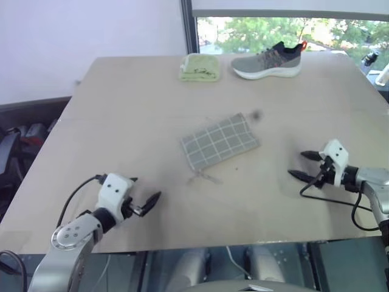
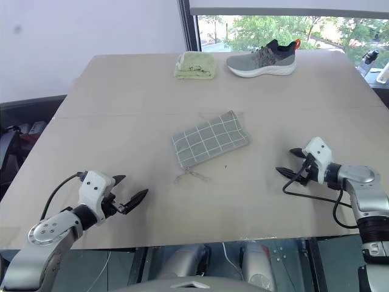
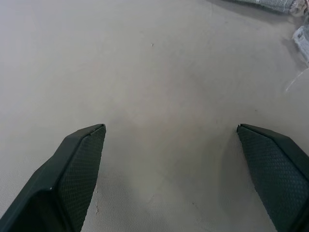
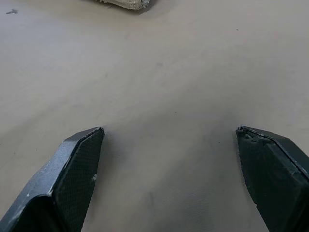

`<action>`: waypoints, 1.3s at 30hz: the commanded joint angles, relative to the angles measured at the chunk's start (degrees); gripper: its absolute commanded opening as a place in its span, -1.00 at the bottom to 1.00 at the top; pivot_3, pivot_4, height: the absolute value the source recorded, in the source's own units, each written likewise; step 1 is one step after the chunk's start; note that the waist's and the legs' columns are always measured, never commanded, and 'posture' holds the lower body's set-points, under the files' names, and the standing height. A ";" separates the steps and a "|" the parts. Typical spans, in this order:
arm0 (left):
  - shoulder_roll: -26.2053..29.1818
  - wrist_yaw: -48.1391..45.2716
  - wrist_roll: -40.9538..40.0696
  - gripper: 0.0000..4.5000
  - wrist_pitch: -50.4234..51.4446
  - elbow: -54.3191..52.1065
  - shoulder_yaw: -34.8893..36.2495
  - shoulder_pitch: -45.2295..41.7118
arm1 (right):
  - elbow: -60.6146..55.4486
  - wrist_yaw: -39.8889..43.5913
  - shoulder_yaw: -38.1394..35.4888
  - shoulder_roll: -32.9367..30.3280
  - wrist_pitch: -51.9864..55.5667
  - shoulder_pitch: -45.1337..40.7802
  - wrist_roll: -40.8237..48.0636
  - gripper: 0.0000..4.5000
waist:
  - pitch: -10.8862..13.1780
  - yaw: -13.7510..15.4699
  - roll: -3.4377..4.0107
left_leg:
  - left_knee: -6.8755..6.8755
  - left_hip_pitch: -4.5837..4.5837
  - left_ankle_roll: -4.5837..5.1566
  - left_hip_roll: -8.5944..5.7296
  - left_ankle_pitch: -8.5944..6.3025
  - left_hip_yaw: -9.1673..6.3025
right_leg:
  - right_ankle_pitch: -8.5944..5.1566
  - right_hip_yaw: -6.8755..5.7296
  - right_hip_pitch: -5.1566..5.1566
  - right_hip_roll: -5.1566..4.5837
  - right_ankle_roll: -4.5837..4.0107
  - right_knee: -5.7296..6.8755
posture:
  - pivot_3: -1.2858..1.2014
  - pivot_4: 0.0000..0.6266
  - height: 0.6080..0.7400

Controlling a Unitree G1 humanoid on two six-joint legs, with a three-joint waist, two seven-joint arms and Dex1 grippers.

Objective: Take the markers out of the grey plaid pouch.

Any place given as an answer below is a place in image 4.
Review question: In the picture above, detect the white cloth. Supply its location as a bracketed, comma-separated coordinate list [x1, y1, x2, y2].
[93, 0, 151, 10]

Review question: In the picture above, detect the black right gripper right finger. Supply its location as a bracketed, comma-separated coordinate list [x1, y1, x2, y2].
[235, 126, 309, 232]

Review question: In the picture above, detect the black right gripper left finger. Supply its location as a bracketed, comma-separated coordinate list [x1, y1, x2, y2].
[0, 126, 105, 232]

